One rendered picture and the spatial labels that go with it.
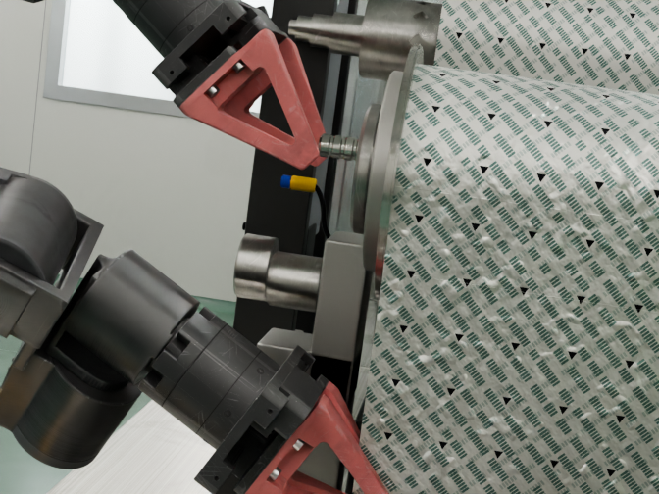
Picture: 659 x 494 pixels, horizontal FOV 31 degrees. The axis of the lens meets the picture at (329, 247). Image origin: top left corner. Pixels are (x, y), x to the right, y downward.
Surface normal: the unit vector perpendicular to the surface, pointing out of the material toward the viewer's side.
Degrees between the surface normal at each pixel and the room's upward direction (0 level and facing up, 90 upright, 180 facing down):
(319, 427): 100
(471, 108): 46
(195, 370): 75
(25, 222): 36
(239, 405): 79
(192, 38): 89
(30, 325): 113
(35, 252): 56
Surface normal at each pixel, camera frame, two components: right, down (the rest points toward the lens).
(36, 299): -0.06, 0.51
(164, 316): 0.30, -0.43
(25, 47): -0.13, 0.12
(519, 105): 0.01, -0.65
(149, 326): 0.12, -0.20
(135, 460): 0.13, -0.98
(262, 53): 0.12, 0.37
